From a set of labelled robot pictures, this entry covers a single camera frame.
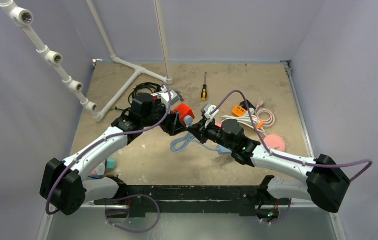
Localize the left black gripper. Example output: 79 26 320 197
141 102 186 135

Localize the grey blue plug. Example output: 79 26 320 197
183 115 194 127

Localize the red cube socket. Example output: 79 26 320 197
173 103 195 124

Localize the light blue power strip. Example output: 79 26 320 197
215 145 232 155

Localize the light blue cable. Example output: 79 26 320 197
170 132 216 154

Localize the orange power strip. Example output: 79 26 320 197
231 105 263 130

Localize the pink cable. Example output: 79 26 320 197
255 104 276 129

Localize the pink plug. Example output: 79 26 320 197
256 100 264 108

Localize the teal small block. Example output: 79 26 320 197
105 158 115 170

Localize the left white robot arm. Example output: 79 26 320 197
39 90 180 216

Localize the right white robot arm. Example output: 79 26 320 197
187 119 351 213

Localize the yellow black screwdriver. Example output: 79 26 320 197
201 72 207 101

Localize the pink round disc charger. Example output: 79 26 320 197
264 134 286 152

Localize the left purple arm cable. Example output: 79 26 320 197
44 83 173 235

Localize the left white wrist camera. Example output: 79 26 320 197
159 90 180 106

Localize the red handled adjustable wrench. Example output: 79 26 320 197
151 90 177 99

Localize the coiled black cable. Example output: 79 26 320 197
114 82 165 114

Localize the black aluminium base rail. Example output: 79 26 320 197
94 185 274 218

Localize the white PVC pipe frame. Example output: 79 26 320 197
0 0 173 123

